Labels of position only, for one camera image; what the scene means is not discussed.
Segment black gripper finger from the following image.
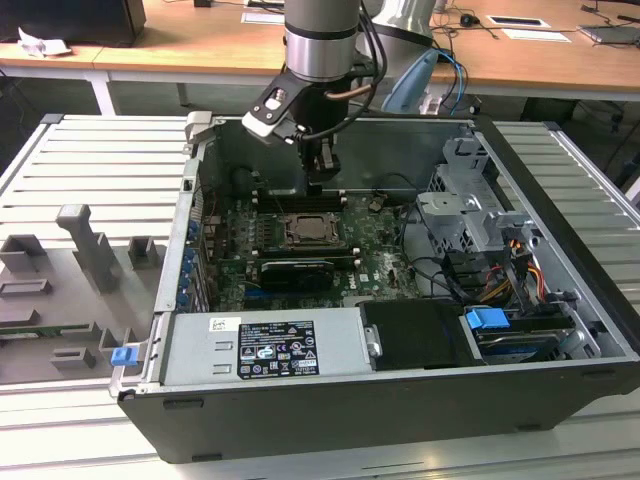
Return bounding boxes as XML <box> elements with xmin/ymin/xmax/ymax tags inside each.
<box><xmin>314</xmin><ymin>139</ymin><xmax>343</xmax><ymax>198</ymax></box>
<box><xmin>300</xmin><ymin>141</ymin><xmax>321</xmax><ymax>198</ymax></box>

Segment black RAM slot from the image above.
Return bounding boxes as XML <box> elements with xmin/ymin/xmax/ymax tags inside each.
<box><xmin>258</xmin><ymin>243</ymin><xmax>357</xmax><ymax>256</ymax></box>
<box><xmin>253</xmin><ymin>198</ymin><xmax>350</xmax><ymax>212</ymax></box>
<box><xmin>259</xmin><ymin>252</ymin><xmax>362</xmax><ymax>267</ymax></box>
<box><xmin>253</xmin><ymin>189</ymin><xmax>347</xmax><ymax>202</ymax></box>

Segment CPU socket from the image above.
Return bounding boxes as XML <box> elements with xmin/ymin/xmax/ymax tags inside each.
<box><xmin>281</xmin><ymin>210</ymin><xmax>350</xmax><ymax>250</ymax></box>

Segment pale blue teach pendant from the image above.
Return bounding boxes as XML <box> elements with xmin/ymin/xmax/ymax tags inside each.
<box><xmin>382</xmin><ymin>49</ymin><xmax>440</xmax><ymax>114</ymax></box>

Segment black graphics card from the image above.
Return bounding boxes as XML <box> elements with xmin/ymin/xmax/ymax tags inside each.
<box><xmin>257</xmin><ymin>257</ymin><xmax>335</xmax><ymax>292</ymax></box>

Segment green motherboard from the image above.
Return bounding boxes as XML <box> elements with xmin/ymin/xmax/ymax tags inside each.
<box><xmin>199</xmin><ymin>192</ymin><xmax>426</xmax><ymax>311</ymax></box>

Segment silver metal drive cage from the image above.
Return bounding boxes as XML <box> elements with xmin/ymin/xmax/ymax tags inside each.
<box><xmin>414</xmin><ymin>137</ymin><xmax>542</xmax><ymax>261</ymax></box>

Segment wooden desk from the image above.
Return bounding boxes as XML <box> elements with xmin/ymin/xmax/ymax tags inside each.
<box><xmin>0</xmin><ymin>0</ymin><xmax>640</xmax><ymax>117</ymax></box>

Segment silver power supply with label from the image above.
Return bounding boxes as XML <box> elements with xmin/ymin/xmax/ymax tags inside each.
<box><xmin>159</xmin><ymin>305</ymin><xmax>376</xmax><ymax>386</ymax></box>

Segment hard disk in blue carrier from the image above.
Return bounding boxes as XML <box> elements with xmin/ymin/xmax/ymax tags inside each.
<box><xmin>463</xmin><ymin>307</ymin><xmax>564</xmax><ymax>365</ymax></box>

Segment desk grommet with dark opening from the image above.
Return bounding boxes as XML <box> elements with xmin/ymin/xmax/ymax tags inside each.
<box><xmin>487</xmin><ymin>14</ymin><xmax>545</xmax><ymax>29</ymax></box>

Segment black monitor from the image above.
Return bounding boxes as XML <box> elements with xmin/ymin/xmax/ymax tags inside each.
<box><xmin>0</xmin><ymin>0</ymin><xmax>147</xmax><ymax>49</ymax></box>

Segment open black PC case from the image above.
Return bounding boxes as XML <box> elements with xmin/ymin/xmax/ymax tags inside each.
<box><xmin>108</xmin><ymin>110</ymin><xmax>640</xmax><ymax>466</ymax></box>

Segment grey parts rack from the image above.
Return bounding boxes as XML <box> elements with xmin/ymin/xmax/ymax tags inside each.
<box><xmin>0</xmin><ymin>203</ymin><xmax>169</xmax><ymax>386</ymax></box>

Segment crumpled white paper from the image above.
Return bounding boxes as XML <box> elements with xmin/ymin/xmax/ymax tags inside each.
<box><xmin>17</xmin><ymin>27</ymin><xmax>74</xmax><ymax>59</ymax></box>

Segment grey laptop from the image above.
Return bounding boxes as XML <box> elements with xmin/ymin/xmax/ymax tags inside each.
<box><xmin>577</xmin><ymin>23</ymin><xmax>640</xmax><ymax>50</ymax></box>

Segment green RAM stick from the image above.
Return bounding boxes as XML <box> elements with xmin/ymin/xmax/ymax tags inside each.
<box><xmin>0</xmin><ymin>323</ymin><xmax>94</xmax><ymax>338</ymax></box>

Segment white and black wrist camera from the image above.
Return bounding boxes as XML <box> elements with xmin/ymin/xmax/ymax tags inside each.
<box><xmin>241</xmin><ymin>72</ymin><xmax>307</xmax><ymax>147</ymax></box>

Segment white desk cable plate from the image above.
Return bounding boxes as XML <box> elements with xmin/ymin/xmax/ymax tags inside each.
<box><xmin>241</xmin><ymin>11</ymin><xmax>286</xmax><ymax>26</ymax></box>

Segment grey plastic case handle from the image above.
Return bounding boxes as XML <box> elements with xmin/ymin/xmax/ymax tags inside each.
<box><xmin>183</xmin><ymin>110</ymin><xmax>216</xmax><ymax>146</ymax></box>

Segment blue cable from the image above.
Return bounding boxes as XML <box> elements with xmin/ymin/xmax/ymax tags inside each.
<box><xmin>438</xmin><ymin>45</ymin><xmax>470</xmax><ymax>115</ymax></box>

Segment yellow and red power wires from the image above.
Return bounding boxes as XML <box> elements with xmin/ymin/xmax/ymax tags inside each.
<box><xmin>479</xmin><ymin>238</ymin><xmax>545</xmax><ymax>301</ymax></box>

